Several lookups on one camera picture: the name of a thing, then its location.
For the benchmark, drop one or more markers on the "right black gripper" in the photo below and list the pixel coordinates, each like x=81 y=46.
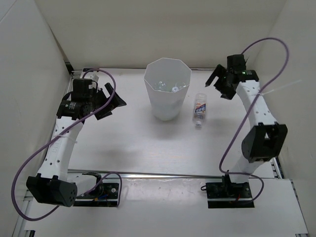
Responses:
x=228 y=93

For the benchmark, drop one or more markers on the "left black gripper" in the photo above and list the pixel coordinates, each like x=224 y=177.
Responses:
x=117 y=101

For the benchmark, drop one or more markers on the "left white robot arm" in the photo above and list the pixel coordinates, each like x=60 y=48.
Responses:
x=52 y=185

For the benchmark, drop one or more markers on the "metal rail bar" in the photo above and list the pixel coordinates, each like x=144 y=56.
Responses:
x=145 y=174

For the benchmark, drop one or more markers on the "white octagonal plastic bin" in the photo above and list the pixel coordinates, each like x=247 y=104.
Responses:
x=167 y=105

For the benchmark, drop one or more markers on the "clear bottle orange white label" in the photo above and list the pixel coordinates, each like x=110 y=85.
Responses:
x=199 y=113

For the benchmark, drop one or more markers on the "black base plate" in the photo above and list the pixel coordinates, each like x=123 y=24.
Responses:
x=96 y=190
x=222 y=196

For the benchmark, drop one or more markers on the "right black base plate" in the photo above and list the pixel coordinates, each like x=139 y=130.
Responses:
x=222 y=196

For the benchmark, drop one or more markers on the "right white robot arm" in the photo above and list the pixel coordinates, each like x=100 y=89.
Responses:
x=266 y=136

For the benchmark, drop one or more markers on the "clear bottle blue label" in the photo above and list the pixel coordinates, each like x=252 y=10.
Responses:
x=177 y=88

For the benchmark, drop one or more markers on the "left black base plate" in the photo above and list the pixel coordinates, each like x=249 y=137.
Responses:
x=96 y=190

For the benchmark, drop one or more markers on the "long clear plastic bottle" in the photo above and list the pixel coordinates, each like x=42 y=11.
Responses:
x=161 y=86

